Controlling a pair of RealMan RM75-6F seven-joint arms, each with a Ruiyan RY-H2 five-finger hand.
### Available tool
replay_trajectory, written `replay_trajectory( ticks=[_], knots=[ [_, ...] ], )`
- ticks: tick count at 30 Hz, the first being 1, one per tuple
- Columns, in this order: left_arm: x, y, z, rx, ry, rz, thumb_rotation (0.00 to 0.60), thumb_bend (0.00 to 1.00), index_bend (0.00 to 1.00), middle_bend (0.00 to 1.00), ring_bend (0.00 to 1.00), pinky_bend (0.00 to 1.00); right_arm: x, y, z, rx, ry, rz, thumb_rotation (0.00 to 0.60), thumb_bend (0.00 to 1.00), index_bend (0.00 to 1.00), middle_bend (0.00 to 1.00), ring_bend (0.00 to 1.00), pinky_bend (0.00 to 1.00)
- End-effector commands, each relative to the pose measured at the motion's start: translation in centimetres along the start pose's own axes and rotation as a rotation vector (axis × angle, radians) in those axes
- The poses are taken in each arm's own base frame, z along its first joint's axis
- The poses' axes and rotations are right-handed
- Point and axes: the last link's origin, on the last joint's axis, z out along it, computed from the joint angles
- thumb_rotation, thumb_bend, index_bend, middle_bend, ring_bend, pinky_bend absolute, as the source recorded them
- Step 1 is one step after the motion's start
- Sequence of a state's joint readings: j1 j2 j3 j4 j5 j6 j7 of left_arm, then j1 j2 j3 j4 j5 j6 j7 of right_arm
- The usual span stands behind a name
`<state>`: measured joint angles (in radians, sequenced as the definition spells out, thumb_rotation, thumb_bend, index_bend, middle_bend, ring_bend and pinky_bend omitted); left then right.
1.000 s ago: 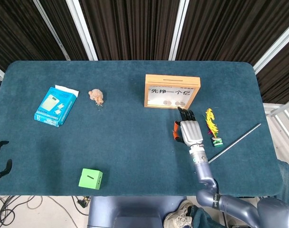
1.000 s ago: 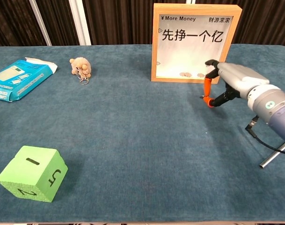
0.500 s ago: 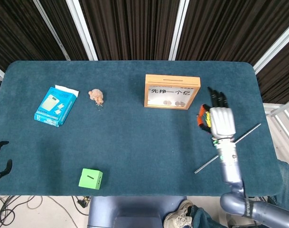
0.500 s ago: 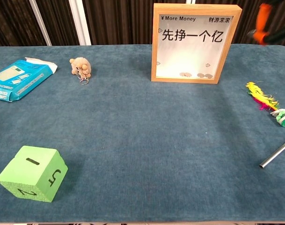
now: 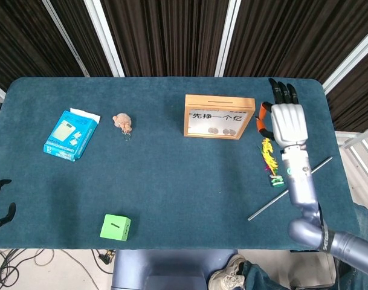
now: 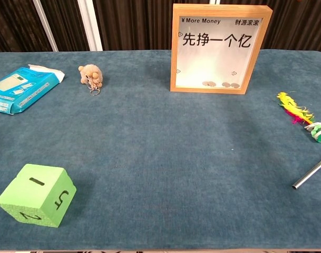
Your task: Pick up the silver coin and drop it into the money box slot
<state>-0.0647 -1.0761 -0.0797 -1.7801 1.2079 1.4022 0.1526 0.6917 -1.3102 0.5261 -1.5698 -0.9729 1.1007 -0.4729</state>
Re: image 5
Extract black power plug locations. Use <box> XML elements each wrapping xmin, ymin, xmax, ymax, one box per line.
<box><xmin>98</xmin><ymin>250</ymin><xmax>115</xmax><ymax>266</ymax></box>

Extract teal tablecloth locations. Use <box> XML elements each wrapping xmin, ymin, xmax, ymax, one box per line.
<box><xmin>0</xmin><ymin>76</ymin><xmax>361</xmax><ymax>251</ymax></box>

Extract white sneaker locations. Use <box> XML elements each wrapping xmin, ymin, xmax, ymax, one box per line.
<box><xmin>208</xmin><ymin>253</ymin><xmax>248</xmax><ymax>290</ymax></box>

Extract dark pleated curtain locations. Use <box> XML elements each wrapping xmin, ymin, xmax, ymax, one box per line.
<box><xmin>0</xmin><ymin>0</ymin><xmax>368</xmax><ymax>134</ymax></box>

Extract metal tube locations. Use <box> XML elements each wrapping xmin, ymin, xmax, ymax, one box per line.
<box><xmin>247</xmin><ymin>156</ymin><xmax>334</xmax><ymax>221</ymax></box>

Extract colourful feather shuttlecock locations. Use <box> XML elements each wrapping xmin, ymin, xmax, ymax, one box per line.
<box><xmin>257</xmin><ymin>137</ymin><xmax>285</xmax><ymax>188</ymax></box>

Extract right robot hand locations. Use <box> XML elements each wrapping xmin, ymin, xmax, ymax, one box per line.
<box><xmin>254</xmin><ymin>77</ymin><xmax>309</xmax><ymax>149</ymax></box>

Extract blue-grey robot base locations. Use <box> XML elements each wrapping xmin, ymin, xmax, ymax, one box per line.
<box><xmin>111</xmin><ymin>249</ymin><xmax>239</xmax><ymax>290</ymax></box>

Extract blue cardboard box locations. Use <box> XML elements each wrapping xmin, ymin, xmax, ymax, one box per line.
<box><xmin>43</xmin><ymin>108</ymin><xmax>101</xmax><ymax>163</ymax></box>

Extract beige plush keychain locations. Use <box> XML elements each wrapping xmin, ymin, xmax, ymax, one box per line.
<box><xmin>112</xmin><ymin>112</ymin><xmax>133</xmax><ymax>141</ymax></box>

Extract green foam number cube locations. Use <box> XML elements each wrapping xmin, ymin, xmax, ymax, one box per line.
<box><xmin>99</xmin><ymin>213</ymin><xmax>132</xmax><ymax>242</ymax></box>

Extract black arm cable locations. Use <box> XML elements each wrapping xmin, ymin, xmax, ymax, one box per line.
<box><xmin>317</xmin><ymin>202</ymin><xmax>327</xmax><ymax>229</ymax></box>

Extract black floor cables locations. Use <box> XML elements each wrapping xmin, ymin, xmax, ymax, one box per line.
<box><xmin>0</xmin><ymin>248</ymin><xmax>100</xmax><ymax>290</ymax></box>

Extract white aluminium frame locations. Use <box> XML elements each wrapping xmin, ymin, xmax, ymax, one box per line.
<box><xmin>334</xmin><ymin>125</ymin><xmax>368</xmax><ymax>182</ymax></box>

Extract thin grey frame post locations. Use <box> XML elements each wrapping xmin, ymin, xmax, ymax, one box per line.
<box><xmin>41</xmin><ymin>0</ymin><xmax>91</xmax><ymax>78</ymax></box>

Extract wooden coin box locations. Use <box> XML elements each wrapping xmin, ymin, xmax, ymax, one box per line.
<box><xmin>183</xmin><ymin>94</ymin><xmax>256</xmax><ymax>140</ymax></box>

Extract white frame post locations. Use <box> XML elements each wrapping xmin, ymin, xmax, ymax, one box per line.
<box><xmin>83</xmin><ymin>0</ymin><xmax>126</xmax><ymax>78</ymax></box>
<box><xmin>214</xmin><ymin>0</ymin><xmax>242</xmax><ymax>78</ymax></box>
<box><xmin>322</xmin><ymin>27</ymin><xmax>368</xmax><ymax>94</ymax></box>

